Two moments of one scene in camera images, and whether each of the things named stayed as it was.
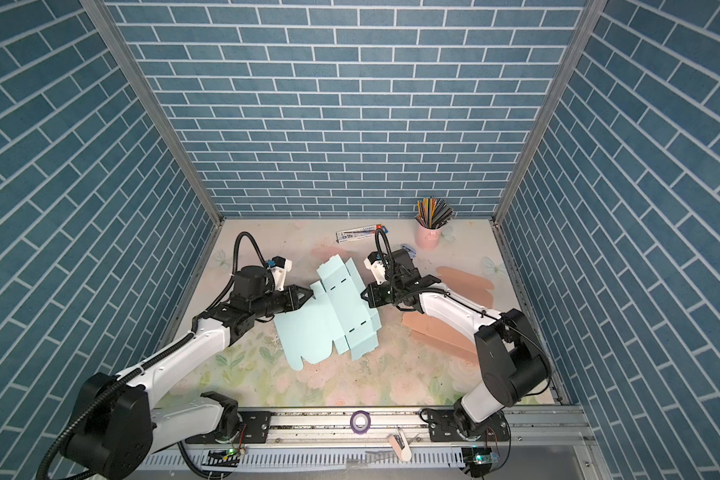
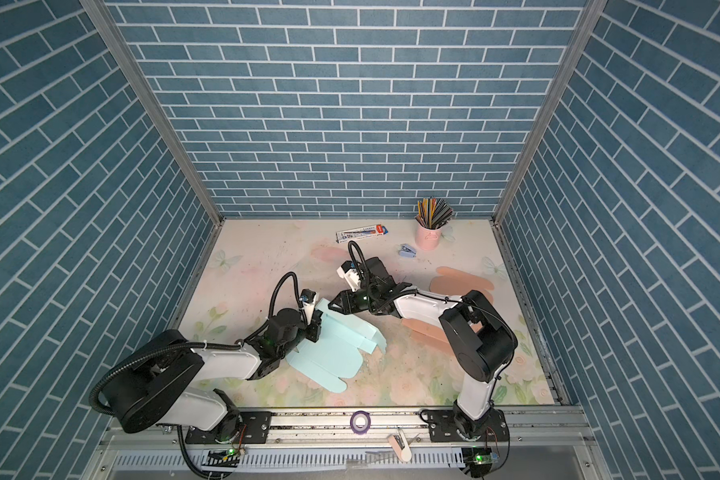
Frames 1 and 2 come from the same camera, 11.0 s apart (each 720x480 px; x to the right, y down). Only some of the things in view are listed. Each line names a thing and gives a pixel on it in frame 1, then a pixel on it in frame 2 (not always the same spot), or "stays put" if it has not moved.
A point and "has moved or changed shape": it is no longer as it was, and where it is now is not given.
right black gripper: x=373 y=299 to x=347 y=303
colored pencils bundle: x=433 y=213 stays put
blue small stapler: x=410 y=249 stays put
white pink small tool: x=400 y=445 stays put
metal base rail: x=387 y=444 stays put
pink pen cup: x=426 y=238 stays put
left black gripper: x=293 y=302 to x=315 y=326
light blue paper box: x=338 y=313 has moved or changed shape
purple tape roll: x=368 y=422 stays put
